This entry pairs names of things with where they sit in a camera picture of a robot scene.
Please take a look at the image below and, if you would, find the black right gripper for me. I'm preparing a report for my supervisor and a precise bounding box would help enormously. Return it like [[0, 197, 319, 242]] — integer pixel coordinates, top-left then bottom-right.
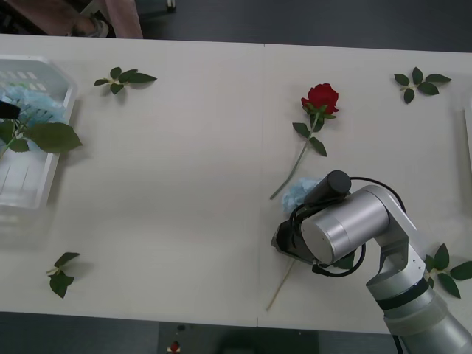
[[271, 217, 315, 265]]

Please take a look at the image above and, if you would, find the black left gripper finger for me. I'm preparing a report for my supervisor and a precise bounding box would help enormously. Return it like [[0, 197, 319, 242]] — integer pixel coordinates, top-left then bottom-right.
[[0, 102, 21, 119]]

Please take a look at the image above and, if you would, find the shallow white plastic box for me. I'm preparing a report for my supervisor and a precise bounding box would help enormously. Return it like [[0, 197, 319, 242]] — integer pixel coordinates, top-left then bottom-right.
[[0, 54, 80, 249]]

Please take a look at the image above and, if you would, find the loose green leaf twig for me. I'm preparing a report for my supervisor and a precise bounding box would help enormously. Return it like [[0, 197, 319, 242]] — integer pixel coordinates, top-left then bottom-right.
[[46, 251, 81, 299], [393, 66, 453, 105], [423, 243, 472, 299], [93, 66, 158, 95]]

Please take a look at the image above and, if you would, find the red rose with dark leaves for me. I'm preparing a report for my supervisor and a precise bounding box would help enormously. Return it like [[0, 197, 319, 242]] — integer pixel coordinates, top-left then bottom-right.
[[269, 83, 340, 201]]

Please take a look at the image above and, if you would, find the person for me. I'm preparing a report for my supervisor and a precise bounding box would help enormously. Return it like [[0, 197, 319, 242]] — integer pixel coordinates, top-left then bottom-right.
[[0, 0, 144, 39]]

